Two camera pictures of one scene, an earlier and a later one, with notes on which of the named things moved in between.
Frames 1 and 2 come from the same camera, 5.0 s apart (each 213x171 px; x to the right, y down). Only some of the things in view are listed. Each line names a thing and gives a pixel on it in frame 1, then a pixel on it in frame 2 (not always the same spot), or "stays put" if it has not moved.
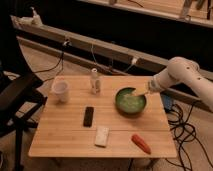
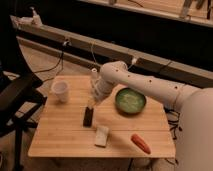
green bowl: (129, 104) stays put
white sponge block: (102, 136) stays put
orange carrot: (141, 144) stays put
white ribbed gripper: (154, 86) -> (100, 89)
